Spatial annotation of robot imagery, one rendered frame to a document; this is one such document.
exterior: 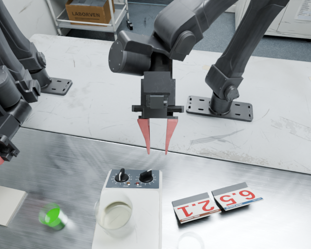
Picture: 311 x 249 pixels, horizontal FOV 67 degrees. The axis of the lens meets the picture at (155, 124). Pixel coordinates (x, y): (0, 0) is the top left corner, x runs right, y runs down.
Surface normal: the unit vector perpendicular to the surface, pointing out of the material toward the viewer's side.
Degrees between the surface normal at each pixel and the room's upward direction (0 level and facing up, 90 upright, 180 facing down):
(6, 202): 0
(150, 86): 40
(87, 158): 0
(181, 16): 27
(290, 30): 90
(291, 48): 0
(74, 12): 91
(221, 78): 70
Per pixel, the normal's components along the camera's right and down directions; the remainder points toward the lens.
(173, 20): -0.42, -0.39
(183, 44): 0.44, 0.70
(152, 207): -0.01, -0.62
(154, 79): -0.04, 0.04
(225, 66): -0.84, 0.13
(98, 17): -0.14, 0.78
